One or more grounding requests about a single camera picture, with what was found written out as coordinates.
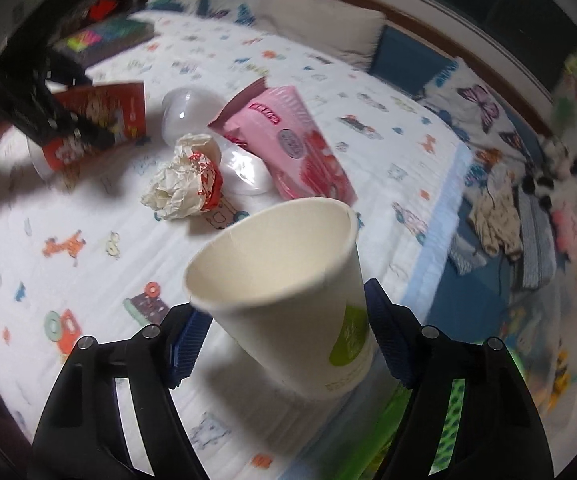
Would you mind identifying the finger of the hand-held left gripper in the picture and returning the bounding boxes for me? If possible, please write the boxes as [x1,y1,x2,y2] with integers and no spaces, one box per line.
[18,85,116,152]
[43,52,93,87]

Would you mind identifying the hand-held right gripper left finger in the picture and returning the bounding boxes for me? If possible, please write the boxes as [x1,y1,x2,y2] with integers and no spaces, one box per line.
[27,302,214,480]

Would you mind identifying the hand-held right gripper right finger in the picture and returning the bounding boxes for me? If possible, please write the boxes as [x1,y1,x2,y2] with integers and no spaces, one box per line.
[362,278,556,480]

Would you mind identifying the red printed plastic cup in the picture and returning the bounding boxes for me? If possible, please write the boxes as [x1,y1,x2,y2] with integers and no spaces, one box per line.
[27,81,148,181]

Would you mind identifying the green plastic basket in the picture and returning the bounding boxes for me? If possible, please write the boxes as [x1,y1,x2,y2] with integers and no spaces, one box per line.
[363,350,526,480]

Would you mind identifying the white paper cup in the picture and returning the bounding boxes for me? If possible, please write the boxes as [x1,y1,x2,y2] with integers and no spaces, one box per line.
[182,197,376,401]

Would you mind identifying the pink snack packet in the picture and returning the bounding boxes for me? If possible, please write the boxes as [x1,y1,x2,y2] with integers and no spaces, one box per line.
[207,77,359,202]

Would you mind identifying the colourful marker box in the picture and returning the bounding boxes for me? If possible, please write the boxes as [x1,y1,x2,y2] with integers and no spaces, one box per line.
[51,16,155,66]

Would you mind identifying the crumpled white red wrapper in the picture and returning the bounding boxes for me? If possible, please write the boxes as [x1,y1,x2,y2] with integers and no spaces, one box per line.
[141,132,225,221]

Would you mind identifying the beige printed garment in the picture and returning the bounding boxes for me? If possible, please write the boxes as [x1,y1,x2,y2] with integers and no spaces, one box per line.
[468,162,524,261]

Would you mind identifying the small butterfly print pillow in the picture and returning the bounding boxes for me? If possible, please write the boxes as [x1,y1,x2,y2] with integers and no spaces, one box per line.
[197,0,269,26]

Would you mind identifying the folded blue patterned cloth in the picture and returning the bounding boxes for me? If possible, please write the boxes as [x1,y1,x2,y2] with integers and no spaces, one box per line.
[513,185,559,291]

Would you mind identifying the pink plush toy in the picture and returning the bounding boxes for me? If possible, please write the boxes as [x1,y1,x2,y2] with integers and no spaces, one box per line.
[551,207,577,256]

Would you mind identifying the black and white cow plush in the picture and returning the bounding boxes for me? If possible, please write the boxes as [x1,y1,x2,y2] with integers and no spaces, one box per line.
[521,137,577,196]

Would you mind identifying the large butterfly print pillow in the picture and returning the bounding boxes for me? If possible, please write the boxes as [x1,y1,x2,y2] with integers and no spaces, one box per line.
[415,57,554,161]

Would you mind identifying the beige pillow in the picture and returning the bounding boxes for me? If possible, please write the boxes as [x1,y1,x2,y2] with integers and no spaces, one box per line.
[256,0,386,68]

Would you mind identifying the artificial flowers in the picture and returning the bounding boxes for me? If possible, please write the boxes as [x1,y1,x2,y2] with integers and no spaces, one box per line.
[553,52,577,126]

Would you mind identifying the brown wooden rail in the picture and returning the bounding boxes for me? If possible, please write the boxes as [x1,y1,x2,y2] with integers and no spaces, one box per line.
[273,0,559,106]

